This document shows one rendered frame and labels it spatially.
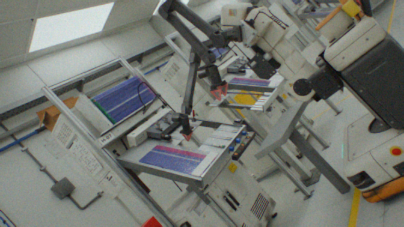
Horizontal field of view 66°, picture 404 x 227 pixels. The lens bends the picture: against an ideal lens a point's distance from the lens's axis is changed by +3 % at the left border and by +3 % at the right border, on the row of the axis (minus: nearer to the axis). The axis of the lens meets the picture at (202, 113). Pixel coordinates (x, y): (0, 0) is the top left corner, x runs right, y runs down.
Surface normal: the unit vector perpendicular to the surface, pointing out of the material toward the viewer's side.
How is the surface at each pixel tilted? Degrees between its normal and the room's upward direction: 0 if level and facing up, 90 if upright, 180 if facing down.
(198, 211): 90
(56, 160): 90
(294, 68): 90
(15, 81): 90
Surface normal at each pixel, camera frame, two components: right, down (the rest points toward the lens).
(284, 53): -0.40, 0.35
